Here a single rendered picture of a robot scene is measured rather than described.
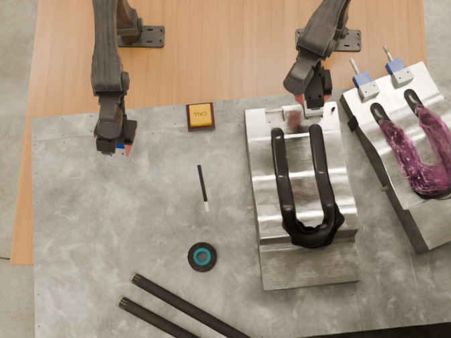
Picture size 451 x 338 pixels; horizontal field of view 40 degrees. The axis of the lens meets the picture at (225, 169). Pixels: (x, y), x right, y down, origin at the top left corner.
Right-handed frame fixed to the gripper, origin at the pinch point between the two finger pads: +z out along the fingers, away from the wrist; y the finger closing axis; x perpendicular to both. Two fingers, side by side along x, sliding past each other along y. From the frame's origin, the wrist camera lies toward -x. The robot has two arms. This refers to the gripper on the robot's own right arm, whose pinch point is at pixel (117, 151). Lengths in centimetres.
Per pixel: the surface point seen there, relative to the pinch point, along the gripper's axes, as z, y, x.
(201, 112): 1.0, 20.0, 20.3
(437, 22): 35, 114, 134
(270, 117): -1.2, 39.9, 18.7
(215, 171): 11.9, 25.9, 7.7
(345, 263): 17, 64, -15
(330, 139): -1, 57, 13
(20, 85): 60, -67, 89
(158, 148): 9.6, 8.6, 12.2
